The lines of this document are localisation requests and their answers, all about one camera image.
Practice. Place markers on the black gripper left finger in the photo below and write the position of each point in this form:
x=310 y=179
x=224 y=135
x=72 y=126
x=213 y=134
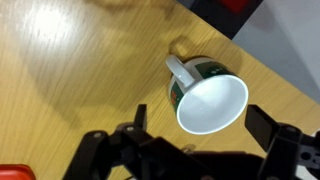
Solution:
x=100 y=153

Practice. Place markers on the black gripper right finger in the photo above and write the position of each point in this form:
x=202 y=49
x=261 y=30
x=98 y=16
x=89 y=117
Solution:
x=280 y=143

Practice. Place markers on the white mug with green print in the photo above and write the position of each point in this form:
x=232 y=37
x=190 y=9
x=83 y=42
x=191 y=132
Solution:
x=210 y=100

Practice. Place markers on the red flat oval object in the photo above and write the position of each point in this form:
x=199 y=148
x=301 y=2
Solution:
x=15 y=172

